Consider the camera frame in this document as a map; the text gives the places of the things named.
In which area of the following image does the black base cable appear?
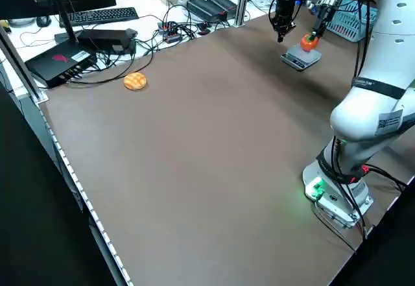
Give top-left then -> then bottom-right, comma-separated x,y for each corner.
319,136 -> 408,254

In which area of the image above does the black desk cable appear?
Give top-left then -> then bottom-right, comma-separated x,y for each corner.
64,44 -> 155,86

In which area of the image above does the light blue plastic basket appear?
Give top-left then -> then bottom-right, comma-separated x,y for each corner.
325,0 -> 380,43

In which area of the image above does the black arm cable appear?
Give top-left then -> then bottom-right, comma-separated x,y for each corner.
268,0 -> 309,27
351,0 -> 372,84

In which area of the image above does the orange toy tomato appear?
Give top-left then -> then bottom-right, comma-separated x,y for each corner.
300,34 -> 320,53

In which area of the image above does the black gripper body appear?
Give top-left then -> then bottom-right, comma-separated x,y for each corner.
274,0 -> 296,21
316,6 -> 337,29

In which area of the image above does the black power adapter box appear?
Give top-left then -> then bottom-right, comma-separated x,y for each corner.
77,29 -> 139,55

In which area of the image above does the silver kitchen scale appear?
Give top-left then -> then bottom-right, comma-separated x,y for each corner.
279,44 -> 322,72

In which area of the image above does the aluminium frame post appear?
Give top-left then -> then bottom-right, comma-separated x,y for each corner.
233,0 -> 252,27

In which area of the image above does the black keyboard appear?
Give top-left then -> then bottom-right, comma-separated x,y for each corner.
59,6 -> 139,28

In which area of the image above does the round golden bread bun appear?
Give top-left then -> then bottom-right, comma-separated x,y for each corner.
123,72 -> 149,91

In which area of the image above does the white side desk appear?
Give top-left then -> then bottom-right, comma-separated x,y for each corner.
0,0 -> 270,101

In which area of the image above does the hub with red lights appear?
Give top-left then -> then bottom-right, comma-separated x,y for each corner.
158,21 -> 182,43

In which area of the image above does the black box with red logo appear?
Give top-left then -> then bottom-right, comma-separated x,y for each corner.
25,42 -> 99,89

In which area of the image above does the black finned power supply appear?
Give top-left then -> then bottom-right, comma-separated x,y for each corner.
187,0 -> 228,22
207,0 -> 238,17

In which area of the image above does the aluminium frame profile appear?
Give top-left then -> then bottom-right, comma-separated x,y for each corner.
0,26 -> 49,105

